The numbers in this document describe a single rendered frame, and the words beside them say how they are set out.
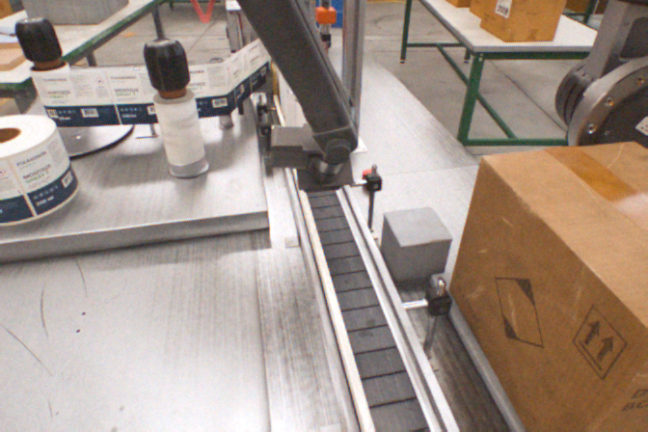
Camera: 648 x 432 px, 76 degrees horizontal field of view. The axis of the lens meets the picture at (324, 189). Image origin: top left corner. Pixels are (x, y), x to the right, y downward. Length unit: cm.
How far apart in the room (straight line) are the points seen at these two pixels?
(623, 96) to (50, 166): 100
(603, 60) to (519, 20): 177
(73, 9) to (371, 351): 265
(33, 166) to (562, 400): 93
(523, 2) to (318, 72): 207
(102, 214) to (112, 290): 18
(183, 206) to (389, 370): 53
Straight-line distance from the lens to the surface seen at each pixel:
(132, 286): 85
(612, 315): 47
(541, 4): 257
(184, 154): 98
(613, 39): 77
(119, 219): 94
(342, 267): 74
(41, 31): 122
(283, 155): 65
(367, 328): 67
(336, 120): 56
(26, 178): 98
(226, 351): 72
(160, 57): 90
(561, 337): 54
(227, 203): 91
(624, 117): 75
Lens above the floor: 141
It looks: 35 degrees down
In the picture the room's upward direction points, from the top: straight up
